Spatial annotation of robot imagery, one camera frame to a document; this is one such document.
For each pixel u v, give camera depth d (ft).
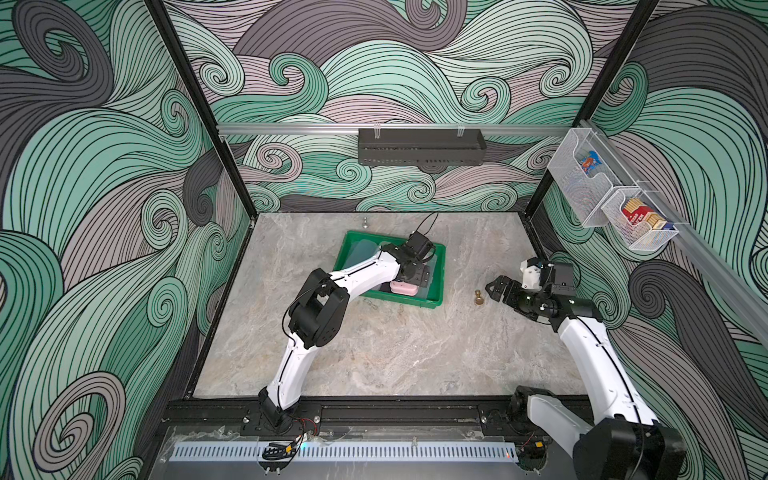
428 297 3.11
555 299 1.85
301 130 6.37
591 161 2.73
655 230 2.02
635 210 2.17
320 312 1.74
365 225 3.81
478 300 3.10
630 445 1.21
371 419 2.45
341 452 2.29
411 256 2.39
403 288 2.95
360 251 3.41
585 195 2.72
